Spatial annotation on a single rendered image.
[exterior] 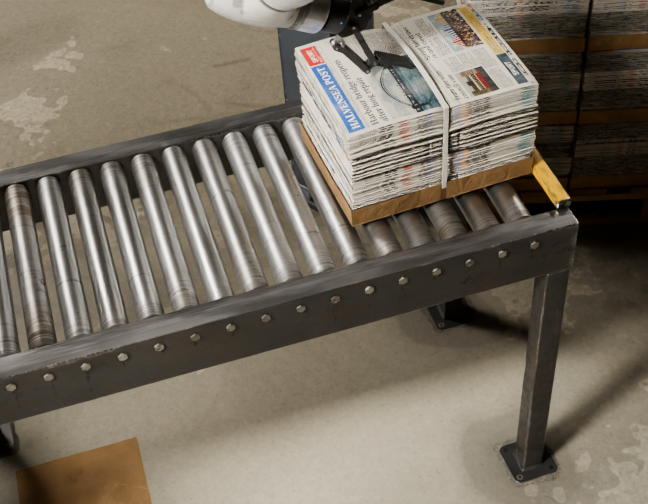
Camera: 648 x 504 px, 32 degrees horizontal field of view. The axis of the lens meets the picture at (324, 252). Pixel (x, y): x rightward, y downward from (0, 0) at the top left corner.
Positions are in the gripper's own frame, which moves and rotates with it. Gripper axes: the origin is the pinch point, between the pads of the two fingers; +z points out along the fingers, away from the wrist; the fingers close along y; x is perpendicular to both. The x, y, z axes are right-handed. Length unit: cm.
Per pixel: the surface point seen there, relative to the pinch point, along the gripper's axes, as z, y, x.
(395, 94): -3.3, 9.7, 7.3
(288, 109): -4.5, 36.0, -24.2
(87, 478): -24, 136, -4
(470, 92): 8.0, 3.9, 11.7
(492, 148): 17.7, 13.7, 13.3
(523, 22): 58, 15, -48
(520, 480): 62, 91, 31
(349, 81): -9.3, 12.5, 0.9
